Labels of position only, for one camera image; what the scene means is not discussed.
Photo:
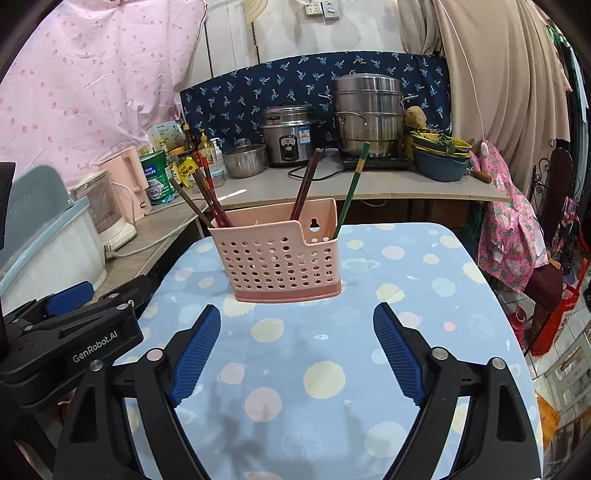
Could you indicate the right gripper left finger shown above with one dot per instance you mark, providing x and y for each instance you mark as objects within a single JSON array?
[{"x": 188, "y": 351}]

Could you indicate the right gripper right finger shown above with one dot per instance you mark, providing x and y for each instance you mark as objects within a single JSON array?
[{"x": 405, "y": 351}]

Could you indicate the green chopstick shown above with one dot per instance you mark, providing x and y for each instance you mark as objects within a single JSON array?
[{"x": 352, "y": 188}]

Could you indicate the white plastic tub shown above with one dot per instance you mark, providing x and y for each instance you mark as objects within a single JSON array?
[{"x": 61, "y": 254}]

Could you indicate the red thermos bottle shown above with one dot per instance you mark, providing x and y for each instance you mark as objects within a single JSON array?
[{"x": 517, "y": 320}]

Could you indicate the blue planet-print tablecloth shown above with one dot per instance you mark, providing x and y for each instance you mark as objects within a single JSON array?
[{"x": 303, "y": 390}]

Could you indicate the pink perforated utensil basket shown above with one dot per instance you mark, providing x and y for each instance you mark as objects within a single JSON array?
[{"x": 270, "y": 258}]

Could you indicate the pink pineapple apron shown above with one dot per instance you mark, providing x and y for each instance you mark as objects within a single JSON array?
[{"x": 511, "y": 245}]

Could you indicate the green tin can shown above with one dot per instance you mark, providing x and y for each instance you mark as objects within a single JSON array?
[{"x": 157, "y": 174}]

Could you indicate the white blender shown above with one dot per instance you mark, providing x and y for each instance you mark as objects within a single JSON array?
[{"x": 113, "y": 229}]

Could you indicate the blue basin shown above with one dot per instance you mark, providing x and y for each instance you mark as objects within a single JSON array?
[{"x": 440, "y": 168}]

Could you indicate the pink electric kettle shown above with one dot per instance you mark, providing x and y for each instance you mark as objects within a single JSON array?
[{"x": 129, "y": 182}]

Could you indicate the black induction cooktop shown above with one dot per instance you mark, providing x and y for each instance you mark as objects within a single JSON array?
[{"x": 349, "y": 162}]

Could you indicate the small lidded steel pot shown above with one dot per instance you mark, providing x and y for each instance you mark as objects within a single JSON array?
[{"x": 245, "y": 160}]

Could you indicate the yellow sauce bottle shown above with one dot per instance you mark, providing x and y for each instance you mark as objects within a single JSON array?
[{"x": 205, "y": 149}]

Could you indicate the silver rice cooker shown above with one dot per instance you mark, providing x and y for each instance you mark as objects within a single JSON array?
[{"x": 289, "y": 134}]

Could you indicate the large steel steamer pot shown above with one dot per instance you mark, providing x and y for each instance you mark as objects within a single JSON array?
[{"x": 369, "y": 107}]

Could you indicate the navy floral backsplash cloth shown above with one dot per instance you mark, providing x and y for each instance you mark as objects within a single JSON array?
[{"x": 230, "y": 107}]

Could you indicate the pink floral curtain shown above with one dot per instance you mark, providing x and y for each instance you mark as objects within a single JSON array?
[{"x": 91, "y": 80}]

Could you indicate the beige curtain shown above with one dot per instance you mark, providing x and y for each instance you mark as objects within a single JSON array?
[{"x": 507, "y": 84}]

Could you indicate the beige hanging fly swatter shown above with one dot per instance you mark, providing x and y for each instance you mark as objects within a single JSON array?
[{"x": 253, "y": 9}]

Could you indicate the white wall socket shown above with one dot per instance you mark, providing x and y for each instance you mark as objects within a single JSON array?
[{"x": 329, "y": 10}]

